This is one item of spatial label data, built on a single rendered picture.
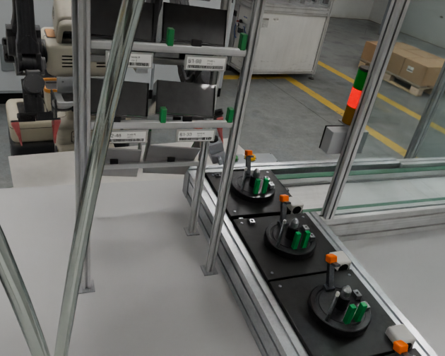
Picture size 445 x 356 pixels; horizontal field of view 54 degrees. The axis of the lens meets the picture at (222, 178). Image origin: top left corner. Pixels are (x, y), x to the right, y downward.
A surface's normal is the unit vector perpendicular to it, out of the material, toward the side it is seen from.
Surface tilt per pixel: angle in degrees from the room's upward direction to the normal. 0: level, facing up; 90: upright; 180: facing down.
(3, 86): 90
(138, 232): 0
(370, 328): 0
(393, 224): 90
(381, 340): 0
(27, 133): 90
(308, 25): 89
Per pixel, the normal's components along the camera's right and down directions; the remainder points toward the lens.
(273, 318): 0.15, -0.84
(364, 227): 0.33, 0.53
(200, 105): 0.22, 0.13
